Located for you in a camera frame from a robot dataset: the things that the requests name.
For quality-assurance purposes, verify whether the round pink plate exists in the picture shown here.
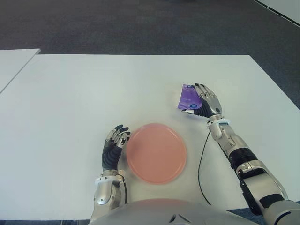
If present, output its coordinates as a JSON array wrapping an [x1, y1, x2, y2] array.
[[126, 123, 188, 186]]

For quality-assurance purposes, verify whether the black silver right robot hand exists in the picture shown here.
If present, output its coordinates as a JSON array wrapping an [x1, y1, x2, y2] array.
[[181, 82, 223, 118]]

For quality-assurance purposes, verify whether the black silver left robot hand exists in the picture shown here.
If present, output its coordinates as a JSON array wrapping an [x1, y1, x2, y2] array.
[[101, 123, 131, 172]]

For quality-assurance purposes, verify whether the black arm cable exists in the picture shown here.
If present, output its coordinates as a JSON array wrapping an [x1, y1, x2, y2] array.
[[197, 131, 214, 206], [117, 172, 129, 203]]

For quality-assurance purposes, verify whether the grey robot torso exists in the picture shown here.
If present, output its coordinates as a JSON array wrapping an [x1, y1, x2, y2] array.
[[90, 198, 270, 225]]

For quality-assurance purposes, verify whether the purple tissue paper pack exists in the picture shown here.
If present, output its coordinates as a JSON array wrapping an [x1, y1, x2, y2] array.
[[177, 83, 203, 111]]

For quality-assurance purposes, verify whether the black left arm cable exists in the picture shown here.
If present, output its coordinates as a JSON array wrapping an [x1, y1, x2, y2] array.
[[117, 172, 129, 203]]

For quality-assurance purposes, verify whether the white side table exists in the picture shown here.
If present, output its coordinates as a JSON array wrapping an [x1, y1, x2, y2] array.
[[0, 48, 42, 94]]

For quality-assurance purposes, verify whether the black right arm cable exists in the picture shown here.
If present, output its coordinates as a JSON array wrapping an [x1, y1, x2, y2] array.
[[197, 131, 214, 206]]

